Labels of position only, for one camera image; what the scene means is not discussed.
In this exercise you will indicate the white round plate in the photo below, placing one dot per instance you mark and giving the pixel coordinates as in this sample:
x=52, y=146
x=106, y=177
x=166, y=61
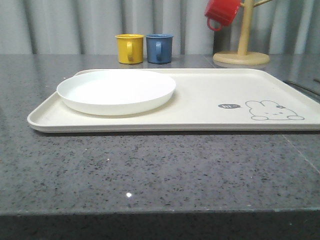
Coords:
x=116, y=92

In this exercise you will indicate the blue mug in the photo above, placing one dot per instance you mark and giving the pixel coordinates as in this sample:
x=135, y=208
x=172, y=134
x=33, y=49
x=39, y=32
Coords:
x=159, y=48

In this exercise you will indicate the beige rabbit serving tray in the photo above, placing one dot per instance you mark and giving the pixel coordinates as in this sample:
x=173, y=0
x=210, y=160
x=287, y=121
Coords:
x=205, y=99

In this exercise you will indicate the yellow mug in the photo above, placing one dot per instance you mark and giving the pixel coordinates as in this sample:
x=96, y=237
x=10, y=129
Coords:
x=130, y=48

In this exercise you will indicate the wooden mug tree stand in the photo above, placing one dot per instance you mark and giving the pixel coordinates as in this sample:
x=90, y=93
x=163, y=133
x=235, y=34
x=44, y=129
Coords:
x=242, y=56

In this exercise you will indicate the red mug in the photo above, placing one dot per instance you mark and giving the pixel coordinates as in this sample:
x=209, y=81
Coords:
x=221, y=11

